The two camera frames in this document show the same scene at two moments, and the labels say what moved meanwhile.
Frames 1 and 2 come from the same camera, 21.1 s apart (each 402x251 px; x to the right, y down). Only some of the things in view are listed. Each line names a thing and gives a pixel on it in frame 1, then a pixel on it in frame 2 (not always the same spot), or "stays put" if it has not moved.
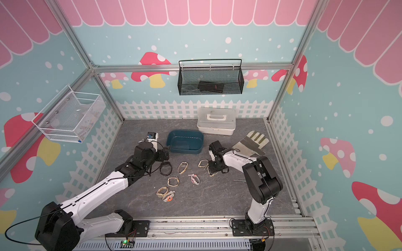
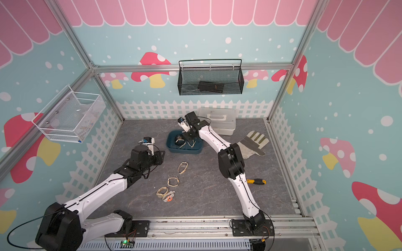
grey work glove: (252, 144) stays put
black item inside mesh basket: (208, 86) stays put
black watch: (166, 168) -> (179, 140)
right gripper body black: (214, 167) -> (189, 136)
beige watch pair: (212, 175) -> (193, 144)
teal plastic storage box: (185, 141) stays put
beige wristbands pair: (205, 166) -> (183, 145)
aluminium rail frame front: (298, 228) stays put
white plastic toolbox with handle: (214, 121) stays put
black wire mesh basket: (193, 81) stays put
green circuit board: (126, 244) stays put
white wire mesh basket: (71, 116) stays put
